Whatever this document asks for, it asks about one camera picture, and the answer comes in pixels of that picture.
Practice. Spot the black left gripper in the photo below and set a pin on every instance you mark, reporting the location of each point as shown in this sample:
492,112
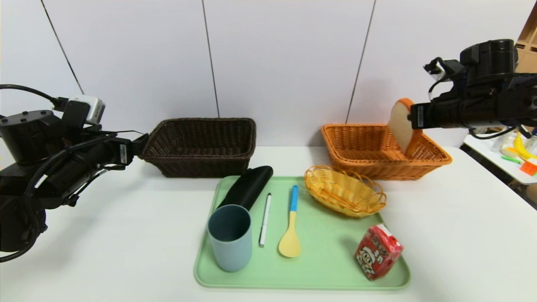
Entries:
124,153

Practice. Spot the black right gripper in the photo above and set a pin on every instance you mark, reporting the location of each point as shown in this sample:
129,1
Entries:
420,115

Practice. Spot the slice of toast bread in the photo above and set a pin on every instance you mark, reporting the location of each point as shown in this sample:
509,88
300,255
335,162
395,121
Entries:
400,126

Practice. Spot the black soft case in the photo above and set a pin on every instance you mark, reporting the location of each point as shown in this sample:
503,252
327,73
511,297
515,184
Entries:
247,186

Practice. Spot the blue-grey plastic cup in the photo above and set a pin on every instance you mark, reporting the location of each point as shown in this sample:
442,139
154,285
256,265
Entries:
230,251

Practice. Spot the red milk carton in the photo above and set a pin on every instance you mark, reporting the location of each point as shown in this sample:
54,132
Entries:
377,253

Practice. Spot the dark brown wicker basket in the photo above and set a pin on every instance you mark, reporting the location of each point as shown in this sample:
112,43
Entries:
188,167

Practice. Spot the orange wicker basket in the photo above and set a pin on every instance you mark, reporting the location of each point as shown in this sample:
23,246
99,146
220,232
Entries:
369,167

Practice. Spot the small yellow oval wicker basket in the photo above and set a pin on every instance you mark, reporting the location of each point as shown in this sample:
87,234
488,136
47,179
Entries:
344,193

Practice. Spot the white side table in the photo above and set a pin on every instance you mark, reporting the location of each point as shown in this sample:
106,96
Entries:
482,149

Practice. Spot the white and yellow round toy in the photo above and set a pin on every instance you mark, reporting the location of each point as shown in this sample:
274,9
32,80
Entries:
507,152

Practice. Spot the green marker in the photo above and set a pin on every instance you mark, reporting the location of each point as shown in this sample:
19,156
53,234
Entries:
510,160

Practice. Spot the yellow banana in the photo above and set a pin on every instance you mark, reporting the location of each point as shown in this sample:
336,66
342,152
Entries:
520,149

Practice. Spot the orange cube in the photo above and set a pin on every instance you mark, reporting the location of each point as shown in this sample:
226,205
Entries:
527,168

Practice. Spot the wooden cabinet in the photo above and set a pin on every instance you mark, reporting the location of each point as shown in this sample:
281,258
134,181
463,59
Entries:
527,42

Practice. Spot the white pen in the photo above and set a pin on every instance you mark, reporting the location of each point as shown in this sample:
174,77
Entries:
264,220

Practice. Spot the light green plastic tray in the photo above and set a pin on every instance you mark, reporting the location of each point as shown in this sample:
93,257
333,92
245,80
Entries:
327,260

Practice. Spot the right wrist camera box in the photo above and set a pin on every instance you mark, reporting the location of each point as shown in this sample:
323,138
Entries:
449,69

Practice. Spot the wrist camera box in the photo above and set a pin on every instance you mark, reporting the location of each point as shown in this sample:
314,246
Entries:
94,109
449,69

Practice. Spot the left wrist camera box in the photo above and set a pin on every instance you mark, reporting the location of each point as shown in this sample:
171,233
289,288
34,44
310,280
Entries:
94,109

